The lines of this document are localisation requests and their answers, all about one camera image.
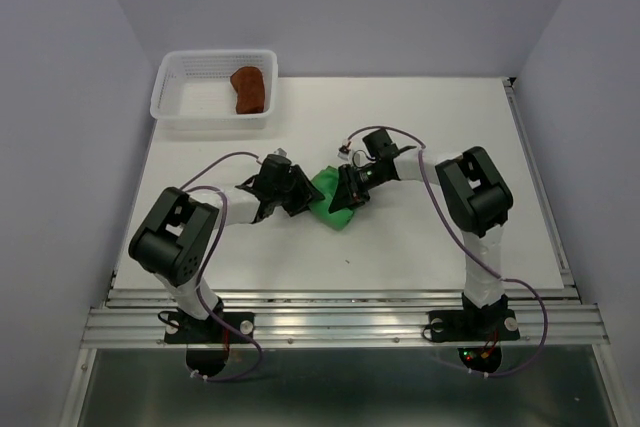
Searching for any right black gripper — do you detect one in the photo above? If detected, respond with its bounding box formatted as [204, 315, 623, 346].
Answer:
[329, 162, 388, 215]

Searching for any green towel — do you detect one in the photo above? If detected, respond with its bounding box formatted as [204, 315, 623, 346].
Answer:
[309, 166, 354, 231]

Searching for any brown towel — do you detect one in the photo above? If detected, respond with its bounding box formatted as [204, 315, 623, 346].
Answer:
[230, 66, 265, 115]

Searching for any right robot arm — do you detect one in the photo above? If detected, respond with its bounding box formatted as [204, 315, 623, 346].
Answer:
[328, 126, 513, 342]

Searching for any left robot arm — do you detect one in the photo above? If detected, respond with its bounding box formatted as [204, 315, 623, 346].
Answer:
[128, 154, 324, 343]

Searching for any white plastic perforated basket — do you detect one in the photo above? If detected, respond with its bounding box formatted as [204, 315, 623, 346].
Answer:
[150, 49, 278, 131]

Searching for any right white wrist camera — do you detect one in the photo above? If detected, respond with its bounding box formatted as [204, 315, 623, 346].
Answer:
[338, 139, 369, 167]

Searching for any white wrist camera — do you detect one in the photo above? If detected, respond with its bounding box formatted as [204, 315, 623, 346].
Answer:
[338, 139, 369, 167]
[273, 148, 287, 158]

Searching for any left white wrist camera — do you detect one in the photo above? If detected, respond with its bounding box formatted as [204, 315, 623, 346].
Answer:
[273, 148, 287, 158]

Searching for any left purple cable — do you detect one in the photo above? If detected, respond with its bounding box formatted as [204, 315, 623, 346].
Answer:
[179, 151, 264, 384]

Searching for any purple cable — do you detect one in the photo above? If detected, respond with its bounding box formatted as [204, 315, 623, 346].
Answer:
[344, 125, 547, 381]
[179, 151, 264, 384]

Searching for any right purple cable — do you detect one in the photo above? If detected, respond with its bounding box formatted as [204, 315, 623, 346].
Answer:
[344, 125, 547, 381]

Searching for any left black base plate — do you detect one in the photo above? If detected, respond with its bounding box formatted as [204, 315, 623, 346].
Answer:
[157, 310, 255, 345]

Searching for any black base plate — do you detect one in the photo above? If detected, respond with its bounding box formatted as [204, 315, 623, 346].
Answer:
[157, 310, 255, 345]
[422, 309, 520, 344]

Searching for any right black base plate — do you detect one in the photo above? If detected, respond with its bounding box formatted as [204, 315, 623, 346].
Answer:
[422, 309, 520, 344]

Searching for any aluminium rail frame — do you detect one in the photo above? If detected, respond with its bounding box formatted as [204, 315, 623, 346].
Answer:
[61, 77, 634, 426]

